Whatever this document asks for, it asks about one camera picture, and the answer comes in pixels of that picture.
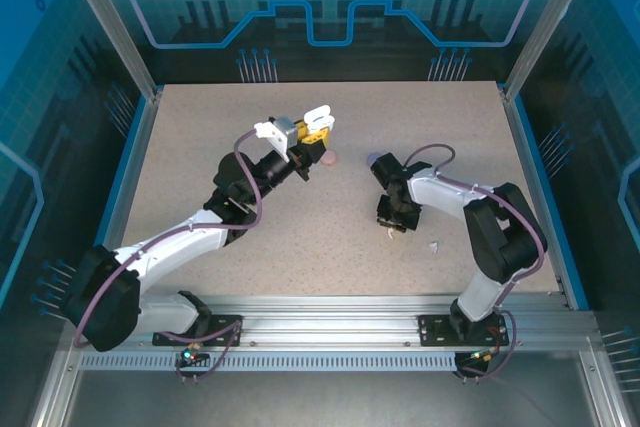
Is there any white rectangular charging case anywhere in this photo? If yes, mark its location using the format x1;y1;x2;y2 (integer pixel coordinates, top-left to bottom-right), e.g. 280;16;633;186
301;103;335;131

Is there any small LED connector board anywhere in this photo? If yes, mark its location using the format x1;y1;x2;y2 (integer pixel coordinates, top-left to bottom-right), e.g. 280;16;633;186
467;349;501;366
180;341;209;366

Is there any metal sheet shelf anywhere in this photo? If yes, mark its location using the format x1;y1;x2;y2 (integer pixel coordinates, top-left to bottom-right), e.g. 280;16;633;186
29;334;640;427

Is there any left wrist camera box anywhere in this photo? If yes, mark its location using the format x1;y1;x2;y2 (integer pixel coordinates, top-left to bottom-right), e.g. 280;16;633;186
253;115;300;164

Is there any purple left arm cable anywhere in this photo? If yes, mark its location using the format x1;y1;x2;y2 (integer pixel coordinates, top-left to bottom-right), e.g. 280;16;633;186
73;127;264;384

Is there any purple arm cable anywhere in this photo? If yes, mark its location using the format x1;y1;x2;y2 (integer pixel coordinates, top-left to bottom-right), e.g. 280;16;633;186
73;127;264;384
403;143;547;383

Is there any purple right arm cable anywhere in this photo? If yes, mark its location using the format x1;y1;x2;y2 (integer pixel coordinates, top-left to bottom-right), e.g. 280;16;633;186
403;143;547;383

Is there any aluminium table side rail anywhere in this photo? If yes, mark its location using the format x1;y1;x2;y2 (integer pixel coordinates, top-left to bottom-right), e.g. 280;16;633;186
74;89;164;311
499;89;591;311

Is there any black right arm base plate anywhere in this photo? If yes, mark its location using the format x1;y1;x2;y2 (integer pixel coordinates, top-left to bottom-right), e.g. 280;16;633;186
416;314;511;348

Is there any aluminium mounting rail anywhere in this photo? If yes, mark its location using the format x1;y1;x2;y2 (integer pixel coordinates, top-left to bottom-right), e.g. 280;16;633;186
64;294;599;351

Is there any slotted grey cable duct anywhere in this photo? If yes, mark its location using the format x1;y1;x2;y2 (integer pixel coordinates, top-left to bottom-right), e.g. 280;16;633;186
78;351;460;373

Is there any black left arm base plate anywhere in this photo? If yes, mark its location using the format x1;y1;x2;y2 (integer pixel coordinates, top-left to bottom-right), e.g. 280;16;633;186
151;314;245;348

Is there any aluminium frame post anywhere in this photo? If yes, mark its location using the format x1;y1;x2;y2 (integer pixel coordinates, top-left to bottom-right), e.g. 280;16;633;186
503;0;605;102
53;0;164;102

